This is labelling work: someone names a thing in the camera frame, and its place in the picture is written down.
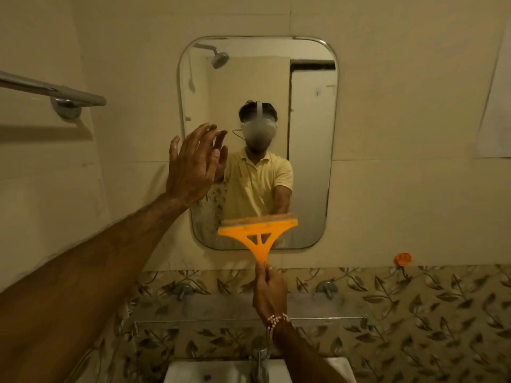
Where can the chrome towel bar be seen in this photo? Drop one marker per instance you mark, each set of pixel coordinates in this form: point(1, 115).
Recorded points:
point(60, 93)

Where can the person's right forearm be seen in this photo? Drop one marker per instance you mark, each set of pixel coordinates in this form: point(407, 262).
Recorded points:
point(307, 355)

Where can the chrome sink faucet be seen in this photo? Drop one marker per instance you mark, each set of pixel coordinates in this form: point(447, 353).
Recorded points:
point(259, 362)

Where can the wall mirror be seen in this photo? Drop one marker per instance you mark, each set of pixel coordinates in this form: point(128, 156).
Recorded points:
point(311, 155)

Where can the person's left hand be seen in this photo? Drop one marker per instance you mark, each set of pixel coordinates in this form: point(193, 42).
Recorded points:
point(191, 171)

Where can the white ceramic sink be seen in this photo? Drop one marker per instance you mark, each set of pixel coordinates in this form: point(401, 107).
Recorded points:
point(191, 372)

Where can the person's right hand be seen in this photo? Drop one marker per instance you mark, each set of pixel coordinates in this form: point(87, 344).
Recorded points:
point(271, 295)

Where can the orange plastic squeegee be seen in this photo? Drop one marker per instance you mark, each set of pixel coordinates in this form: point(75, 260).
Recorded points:
point(259, 229)

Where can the orange plastic wall holder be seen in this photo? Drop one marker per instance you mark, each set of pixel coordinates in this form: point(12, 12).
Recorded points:
point(402, 260)

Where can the person's left forearm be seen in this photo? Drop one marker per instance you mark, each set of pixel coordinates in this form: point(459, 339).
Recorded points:
point(80, 287)

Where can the glass wall shelf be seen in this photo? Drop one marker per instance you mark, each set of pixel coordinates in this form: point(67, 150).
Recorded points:
point(199, 311)

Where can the paper sheet with figure drawing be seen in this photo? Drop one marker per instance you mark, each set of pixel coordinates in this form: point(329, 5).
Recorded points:
point(499, 107)

